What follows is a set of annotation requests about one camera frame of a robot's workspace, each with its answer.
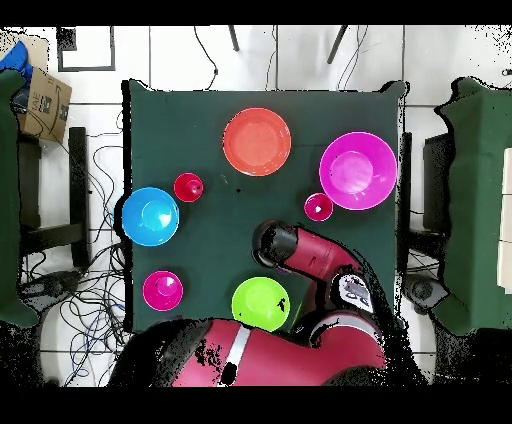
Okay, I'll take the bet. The orange bowl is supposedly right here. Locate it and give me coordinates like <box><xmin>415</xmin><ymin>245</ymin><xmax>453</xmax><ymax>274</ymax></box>
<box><xmin>222</xmin><ymin>107</ymin><xmax>293</xmax><ymax>178</ymax></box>

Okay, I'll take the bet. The red cup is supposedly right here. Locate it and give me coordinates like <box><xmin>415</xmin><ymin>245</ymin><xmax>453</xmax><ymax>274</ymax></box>
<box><xmin>303</xmin><ymin>192</ymin><xmax>335</xmax><ymax>223</ymax></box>
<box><xmin>172</xmin><ymin>172</ymin><xmax>205</xmax><ymax>204</ymax></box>

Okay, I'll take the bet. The green bowl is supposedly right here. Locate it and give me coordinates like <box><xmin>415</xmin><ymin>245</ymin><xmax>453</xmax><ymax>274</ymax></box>
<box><xmin>230</xmin><ymin>276</ymin><xmax>292</xmax><ymax>333</ymax></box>

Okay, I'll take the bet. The large blue bowl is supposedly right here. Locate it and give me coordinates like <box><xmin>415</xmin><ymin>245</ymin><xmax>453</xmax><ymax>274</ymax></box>
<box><xmin>121</xmin><ymin>186</ymin><xmax>181</xmax><ymax>248</ymax></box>

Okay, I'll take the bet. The large pink bowl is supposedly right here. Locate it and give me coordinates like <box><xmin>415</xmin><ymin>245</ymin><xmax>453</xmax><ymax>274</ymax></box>
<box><xmin>318</xmin><ymin>131</ymin><xmax>399</xmax><ymax>212</ymax></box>

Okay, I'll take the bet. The dark green tablecloth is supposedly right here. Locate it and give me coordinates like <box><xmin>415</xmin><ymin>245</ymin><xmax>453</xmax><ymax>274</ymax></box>
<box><xmin>121</xmin><ymin>78</ymin><xmax>409</xmax><ymax>334</ymax></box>

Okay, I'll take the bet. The small red bowl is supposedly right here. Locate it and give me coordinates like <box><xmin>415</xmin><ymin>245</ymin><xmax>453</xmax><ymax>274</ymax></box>
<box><xmin>142</xmin><ymin>270</ymin><xmax>185</xmax><ymax>313</ymax></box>

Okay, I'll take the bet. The black metal stand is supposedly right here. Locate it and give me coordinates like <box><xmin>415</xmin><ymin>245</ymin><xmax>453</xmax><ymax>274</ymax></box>
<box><xmin>399</xmin><ymin>131</ymin><xmax>453</xmax><ymax>241</ymax></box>
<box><xmin>17</xmin><ymin>126</ymin><xmax>91</xmax><ymax>269</ymax></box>

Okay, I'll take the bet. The green cloth covered table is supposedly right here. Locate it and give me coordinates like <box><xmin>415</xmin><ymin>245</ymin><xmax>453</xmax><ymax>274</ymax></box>
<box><xmin>435</xmin><ymin>77</ymin><xmax>512</xmax><ymax>336</ymax></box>
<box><xmin>0</xmin><ymin>68</ymin><xmax>41</xmax><ymax>329</ymax></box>

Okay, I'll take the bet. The printed cardboard box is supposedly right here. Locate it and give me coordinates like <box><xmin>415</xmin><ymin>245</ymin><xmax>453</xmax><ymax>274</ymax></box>
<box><xmin>17</xmin><ymin>65</ymin><xmax>74</xmax><ymax>144</ymax></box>

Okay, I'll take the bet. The white box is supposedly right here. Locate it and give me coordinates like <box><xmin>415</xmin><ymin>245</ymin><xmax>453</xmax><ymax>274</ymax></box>
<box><xmin>496</xmin><ymin>147</ymin><xmax>512</xmax><ymax>295</ymax></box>

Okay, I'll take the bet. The plain cardboard box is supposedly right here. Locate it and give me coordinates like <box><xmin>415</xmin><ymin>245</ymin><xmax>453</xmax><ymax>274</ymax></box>
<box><xmin>0</xmin><ymin>32</ymin><xmax>51</xmax><ymax>74</ymax></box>

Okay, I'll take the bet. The blue bag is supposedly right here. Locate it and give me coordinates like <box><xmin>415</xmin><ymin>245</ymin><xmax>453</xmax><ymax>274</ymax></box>
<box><xmin>0</xmin><ymin>40</ymin><xmax>34</xmax><ymax>87</ymax></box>

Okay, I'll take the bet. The black floor cable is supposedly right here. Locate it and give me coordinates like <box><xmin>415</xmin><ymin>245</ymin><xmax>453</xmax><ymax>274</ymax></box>
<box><xmin>193</xmin><ymin>25</ymin><xmax>220</xmax><ymax>91</ymax></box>

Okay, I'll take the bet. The black pedestal foot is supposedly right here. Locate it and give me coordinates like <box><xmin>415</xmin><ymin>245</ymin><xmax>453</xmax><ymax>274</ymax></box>
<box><xmin>401</xmin><ymin>271</ymin><xmax>449</xmax><ymax>315</ymax></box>
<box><xmin>19</xmin><ymin>270</ymin><xmax>83</xmax><ymax>309</ymax></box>

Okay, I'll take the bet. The tangle of floor cables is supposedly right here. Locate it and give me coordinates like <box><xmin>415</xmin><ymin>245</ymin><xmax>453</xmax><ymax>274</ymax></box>
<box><xmin>23</xmin><ymin>111</ymin><xmax>137</xmax><ymax>387</ymax></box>

